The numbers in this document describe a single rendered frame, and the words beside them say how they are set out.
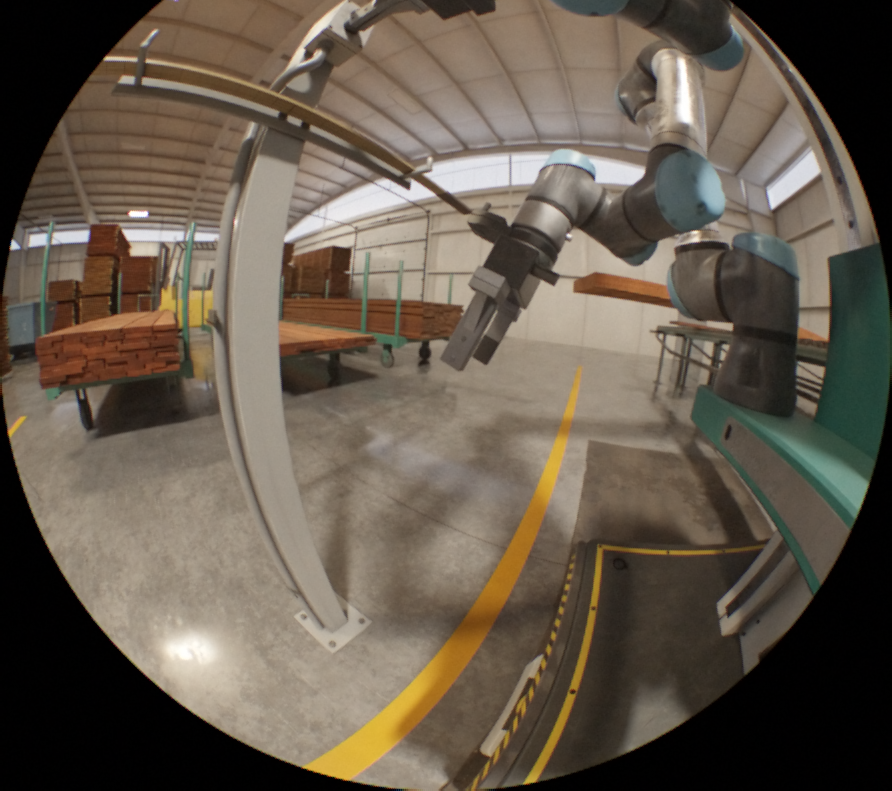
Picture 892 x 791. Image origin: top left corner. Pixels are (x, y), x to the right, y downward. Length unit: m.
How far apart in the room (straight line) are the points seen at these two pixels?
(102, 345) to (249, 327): 1.44
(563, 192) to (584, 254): 8.34
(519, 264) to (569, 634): 0.53
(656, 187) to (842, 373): 0.34
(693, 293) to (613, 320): 7.96
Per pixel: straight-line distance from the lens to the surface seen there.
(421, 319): 2.82
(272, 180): 0.35
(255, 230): 0.33
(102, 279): 9.57
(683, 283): 0.52
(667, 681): 0.55
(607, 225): 0.38
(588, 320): 8.41
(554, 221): 0.34
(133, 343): 1.66
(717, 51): 0.36
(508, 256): 0.29
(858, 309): 0.45
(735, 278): 0.45
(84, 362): 1.75
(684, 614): 0.61
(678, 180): 0.28
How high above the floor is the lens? 0.76
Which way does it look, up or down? 8 degrees down
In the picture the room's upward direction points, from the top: 4 degrees clockwise
